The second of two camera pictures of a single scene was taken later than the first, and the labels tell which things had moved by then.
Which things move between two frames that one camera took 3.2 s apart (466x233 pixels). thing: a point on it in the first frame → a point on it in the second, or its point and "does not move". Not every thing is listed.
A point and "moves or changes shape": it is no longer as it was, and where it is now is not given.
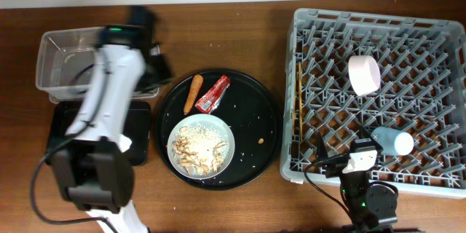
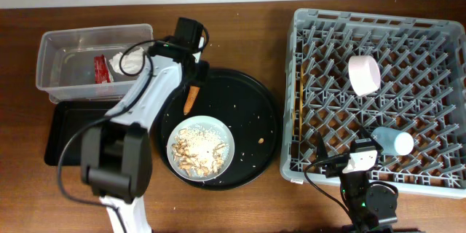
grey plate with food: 200,146 does not move
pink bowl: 365,74 does not move
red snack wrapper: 207,102 moves or changes shape
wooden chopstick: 293,108 does not move
